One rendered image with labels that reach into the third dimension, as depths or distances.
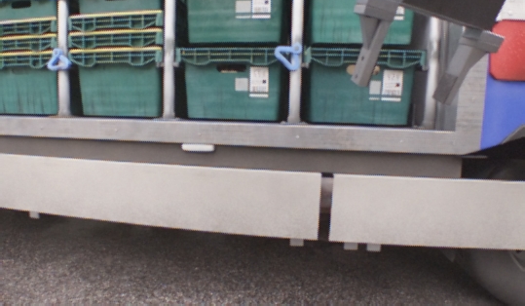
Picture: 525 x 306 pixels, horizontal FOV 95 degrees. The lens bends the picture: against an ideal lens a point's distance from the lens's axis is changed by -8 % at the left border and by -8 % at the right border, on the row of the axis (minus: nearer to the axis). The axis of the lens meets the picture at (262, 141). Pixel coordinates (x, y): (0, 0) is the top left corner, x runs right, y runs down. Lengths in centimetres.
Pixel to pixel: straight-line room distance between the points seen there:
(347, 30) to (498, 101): 49
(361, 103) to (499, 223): 54
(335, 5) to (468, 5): 66
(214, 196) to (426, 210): 63
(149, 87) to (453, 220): 110
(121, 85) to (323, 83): 76
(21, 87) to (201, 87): 80
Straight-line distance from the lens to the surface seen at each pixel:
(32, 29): 143
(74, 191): 110
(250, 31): 99
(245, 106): 95
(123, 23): 117
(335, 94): 94
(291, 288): 117
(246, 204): 82
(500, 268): 124
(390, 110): 99
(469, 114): 91
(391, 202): 85
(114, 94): 116
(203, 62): 99
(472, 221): 98
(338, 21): 100
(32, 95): 143
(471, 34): 44
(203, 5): 106
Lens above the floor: 67
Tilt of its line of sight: 6 degrees down
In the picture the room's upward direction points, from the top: 2 degrees clockwise
